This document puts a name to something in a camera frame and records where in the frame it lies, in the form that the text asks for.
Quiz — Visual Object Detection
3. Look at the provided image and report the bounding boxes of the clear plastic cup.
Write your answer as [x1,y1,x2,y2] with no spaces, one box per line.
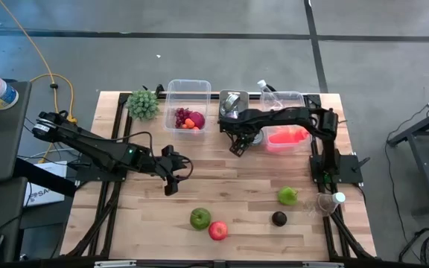
[305,192,347,219]

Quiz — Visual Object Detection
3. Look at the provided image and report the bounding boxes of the red pomegranate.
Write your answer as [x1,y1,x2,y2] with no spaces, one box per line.
[189,110,206,130]

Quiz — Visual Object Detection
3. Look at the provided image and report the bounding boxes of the green pear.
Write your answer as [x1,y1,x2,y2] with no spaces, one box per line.
[276,185,299,207]

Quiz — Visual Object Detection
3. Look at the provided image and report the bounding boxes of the orange tomatoes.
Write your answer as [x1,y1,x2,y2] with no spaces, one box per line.
[182,117,200,130]

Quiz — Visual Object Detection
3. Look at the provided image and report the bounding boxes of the white printed box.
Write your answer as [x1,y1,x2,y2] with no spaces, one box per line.
[23,160,69,208]

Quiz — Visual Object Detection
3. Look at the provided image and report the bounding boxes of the yellow extension cable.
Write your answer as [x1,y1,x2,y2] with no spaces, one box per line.
[0,0,78,165]

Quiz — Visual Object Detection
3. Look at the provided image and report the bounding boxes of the silver tin can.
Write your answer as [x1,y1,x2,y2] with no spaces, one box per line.
[223,92,241,112]

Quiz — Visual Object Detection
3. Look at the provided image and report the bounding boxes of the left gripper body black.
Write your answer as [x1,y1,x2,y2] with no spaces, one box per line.
[154,156,193,182]

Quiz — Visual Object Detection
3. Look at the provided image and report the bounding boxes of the grey metal bracket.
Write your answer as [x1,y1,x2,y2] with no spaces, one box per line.
[93,260,138,268]
[301,261,345,268]

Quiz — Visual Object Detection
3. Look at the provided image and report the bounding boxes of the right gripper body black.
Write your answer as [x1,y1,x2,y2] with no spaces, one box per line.
[220,117,263,139]

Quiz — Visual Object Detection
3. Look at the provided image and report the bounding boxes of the red apple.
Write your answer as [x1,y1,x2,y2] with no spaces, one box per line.
[208,220,229,242]

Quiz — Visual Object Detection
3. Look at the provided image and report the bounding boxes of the black aluminium table frame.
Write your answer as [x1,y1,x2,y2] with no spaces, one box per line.
[65,84,378,261]

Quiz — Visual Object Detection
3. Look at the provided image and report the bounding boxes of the clear bottle white cap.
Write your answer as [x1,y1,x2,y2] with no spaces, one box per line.
[256,79,286,112]

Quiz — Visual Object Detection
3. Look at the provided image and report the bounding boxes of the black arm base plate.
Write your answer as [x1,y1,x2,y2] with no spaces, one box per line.
[75,163,127,183]
[309,153,364,184]

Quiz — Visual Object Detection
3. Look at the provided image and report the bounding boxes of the grey plastic bin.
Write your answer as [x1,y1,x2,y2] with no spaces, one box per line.
[218,89,250,124]

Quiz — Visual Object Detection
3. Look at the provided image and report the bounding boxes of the red grape bunch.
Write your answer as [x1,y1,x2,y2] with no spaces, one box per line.
[174,107,189,130]

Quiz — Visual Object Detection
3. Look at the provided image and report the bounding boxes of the green apple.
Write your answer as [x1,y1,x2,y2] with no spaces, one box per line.
[189,207,212,231]

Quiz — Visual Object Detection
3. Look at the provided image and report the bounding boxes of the clear plastic bin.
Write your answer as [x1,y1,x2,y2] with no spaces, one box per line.
[259,91,311,153]
[163,78,212,135]

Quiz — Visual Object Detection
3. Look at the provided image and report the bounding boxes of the orange squeeze bottle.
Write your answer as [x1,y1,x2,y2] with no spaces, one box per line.
[265,125,311,152]

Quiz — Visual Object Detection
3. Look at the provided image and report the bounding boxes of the dark avocado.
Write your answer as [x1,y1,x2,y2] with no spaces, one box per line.
[271,211,288,228]

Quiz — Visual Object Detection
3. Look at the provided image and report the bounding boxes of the green artificial plant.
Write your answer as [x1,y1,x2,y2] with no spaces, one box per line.
[124,89,160,122]

